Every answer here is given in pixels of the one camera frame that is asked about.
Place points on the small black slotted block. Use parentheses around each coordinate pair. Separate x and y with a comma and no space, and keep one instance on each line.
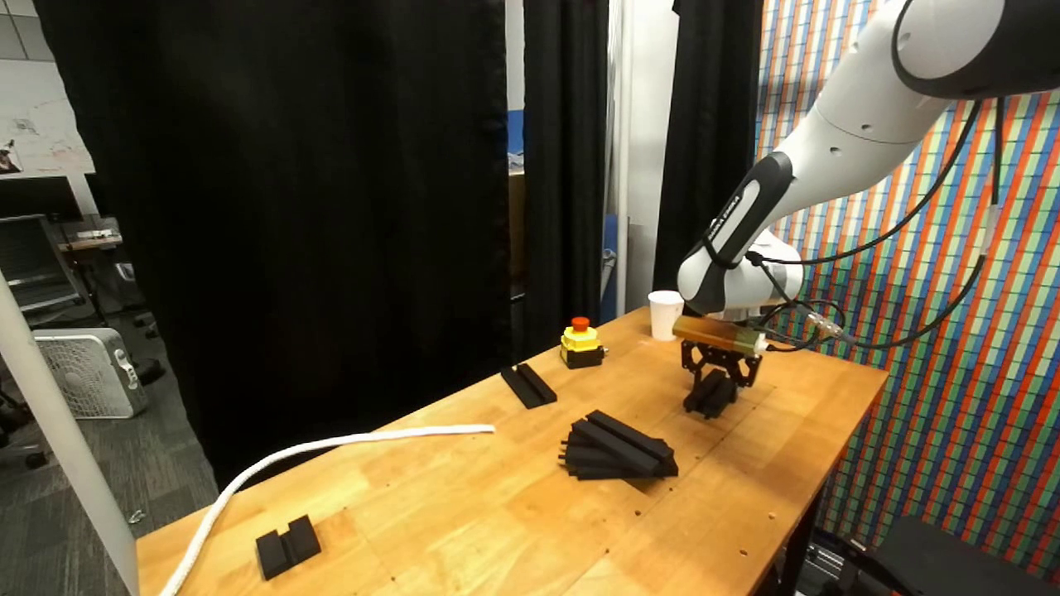
(289,546)

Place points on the black case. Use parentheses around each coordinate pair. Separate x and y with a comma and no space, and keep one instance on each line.
(962,564)

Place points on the white paper cup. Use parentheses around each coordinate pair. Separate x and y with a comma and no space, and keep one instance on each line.
(665,318)

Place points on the white metal pole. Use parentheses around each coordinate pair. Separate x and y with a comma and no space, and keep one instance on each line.
(67,450)

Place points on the dark monitor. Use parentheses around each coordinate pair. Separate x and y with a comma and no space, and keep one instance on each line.
(35,265)

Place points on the white vertical post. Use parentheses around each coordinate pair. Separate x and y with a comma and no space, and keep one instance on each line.
(641,133)

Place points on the yellow emergency stop button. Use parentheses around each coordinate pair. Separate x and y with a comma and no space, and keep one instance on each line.
(581,349)

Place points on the grey perforated box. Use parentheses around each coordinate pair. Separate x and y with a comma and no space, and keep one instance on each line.
(87,376)

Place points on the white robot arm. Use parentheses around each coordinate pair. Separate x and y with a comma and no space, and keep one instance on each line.
(863,121)

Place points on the black curtain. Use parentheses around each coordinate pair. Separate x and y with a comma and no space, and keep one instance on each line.
(566,165)
(288,200)
(708,111)

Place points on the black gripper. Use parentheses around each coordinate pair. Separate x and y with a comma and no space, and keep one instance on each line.
(719,360)

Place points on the multicolour patterned backdrop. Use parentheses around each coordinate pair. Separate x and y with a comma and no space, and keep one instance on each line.
(971,441)

